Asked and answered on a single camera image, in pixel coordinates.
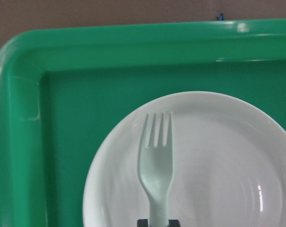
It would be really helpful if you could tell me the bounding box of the white round plate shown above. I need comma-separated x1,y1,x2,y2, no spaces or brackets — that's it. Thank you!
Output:
83,92,286,227

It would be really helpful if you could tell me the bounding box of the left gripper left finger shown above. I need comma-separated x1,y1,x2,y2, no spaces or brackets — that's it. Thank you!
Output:
137,219,149,227

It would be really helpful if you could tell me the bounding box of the green plastic tray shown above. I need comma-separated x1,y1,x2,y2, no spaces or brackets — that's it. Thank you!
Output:
0,19,286,227

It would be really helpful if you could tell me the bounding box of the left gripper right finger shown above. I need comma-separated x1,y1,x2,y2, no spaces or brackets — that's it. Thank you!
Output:
168,219,180,227

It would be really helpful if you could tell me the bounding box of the white plastic fork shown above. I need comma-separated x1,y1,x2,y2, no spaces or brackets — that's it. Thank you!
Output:
137,113,174,227

